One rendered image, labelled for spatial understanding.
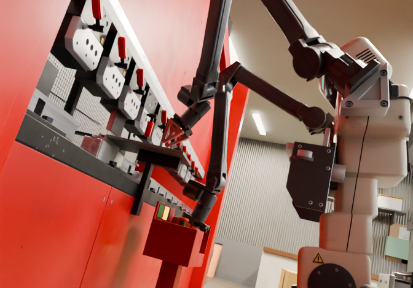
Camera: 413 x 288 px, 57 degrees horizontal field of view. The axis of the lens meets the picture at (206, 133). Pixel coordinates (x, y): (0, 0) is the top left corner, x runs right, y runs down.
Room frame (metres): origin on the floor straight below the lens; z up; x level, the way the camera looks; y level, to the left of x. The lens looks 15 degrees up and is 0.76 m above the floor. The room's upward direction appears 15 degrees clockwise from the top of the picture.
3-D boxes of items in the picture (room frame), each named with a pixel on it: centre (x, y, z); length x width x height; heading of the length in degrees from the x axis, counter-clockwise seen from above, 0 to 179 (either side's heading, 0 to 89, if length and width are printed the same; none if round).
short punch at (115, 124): (1.32, 0.32, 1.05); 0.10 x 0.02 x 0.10; 171
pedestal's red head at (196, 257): (1.40, 0.00, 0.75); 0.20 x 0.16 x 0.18; 164
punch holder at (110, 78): (1.10, 0.35, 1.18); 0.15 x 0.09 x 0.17; 171
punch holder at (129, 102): (1.30, 0.32, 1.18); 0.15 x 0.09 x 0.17; 171
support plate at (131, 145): (1.30, 0.17, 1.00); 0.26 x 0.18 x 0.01; 81
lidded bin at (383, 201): (7.98, -4.12, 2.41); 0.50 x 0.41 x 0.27; 70
